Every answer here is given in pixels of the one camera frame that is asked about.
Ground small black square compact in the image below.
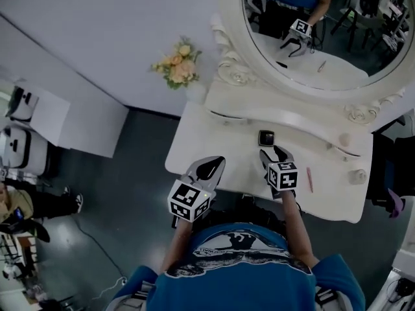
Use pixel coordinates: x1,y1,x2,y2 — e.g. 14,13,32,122
258,130,276,148

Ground person's blue printed shirt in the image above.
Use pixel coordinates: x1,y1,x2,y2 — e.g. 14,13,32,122
113,224,366,311

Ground oval mirror with white frame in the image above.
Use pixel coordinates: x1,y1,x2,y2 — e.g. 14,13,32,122
210,0,415,126

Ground purple cloth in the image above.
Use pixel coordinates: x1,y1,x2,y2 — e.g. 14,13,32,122
387,188,407,218

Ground person's right forearm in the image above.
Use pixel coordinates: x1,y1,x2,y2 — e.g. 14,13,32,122
280,191,320,268

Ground person's black trousers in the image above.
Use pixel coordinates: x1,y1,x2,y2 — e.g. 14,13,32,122
207,195,287,236

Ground white dressing table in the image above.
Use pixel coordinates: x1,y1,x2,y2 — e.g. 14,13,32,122
164,0,415,224

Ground yellow flower bouquet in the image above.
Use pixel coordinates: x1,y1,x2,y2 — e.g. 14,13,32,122
150,36,202,90

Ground person's left forearm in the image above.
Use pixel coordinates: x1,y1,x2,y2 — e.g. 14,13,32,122
160,220,196,271

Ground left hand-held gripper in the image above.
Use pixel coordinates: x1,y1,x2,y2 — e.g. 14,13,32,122
167,155,226,229

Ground black office chair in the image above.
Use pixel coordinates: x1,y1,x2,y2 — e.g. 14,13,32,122
366,115,415,218

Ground white shelf cabinet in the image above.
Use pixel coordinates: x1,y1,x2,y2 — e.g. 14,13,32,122
30,82,130,159

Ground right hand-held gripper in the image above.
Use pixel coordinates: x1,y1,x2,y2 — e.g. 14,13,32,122
259,145,298,200

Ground white black backpack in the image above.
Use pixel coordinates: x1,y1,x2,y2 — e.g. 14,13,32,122
0,126,49,178
5,87,40,123

